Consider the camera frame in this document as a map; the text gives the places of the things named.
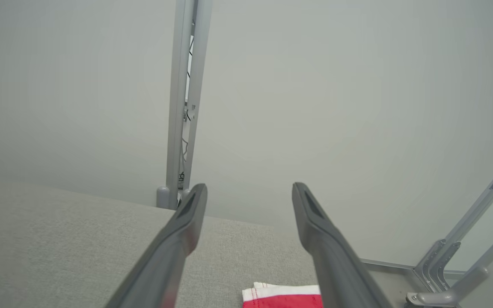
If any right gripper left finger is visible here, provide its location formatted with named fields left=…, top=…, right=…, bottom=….
left=104, top=183, right=208, bottom=308

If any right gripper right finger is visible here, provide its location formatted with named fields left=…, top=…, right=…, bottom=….
left=291, top=182, right=395, bottom=308

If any red Bulls shorts white band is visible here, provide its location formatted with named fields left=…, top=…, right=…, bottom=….
left=242, top=281, right=324, bottom=308

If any grey fabric sofa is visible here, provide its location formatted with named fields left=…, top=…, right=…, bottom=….
left=0, top=175, right=405, bottom=308

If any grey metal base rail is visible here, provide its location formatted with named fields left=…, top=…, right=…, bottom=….
left=360, top=258, right=465, bottom=274

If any thin black post cable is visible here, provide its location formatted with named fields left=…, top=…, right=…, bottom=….
left=179, top=36, right=194, bottom=190

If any grey metal frame brace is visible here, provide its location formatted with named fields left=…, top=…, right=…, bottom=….
left=413, top=145, right=493, bottom=293
left=406, top=216, right=493, bottom=308

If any grey metal partition post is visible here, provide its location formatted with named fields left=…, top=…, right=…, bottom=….
left=156, top=0, right=213, bottom=211

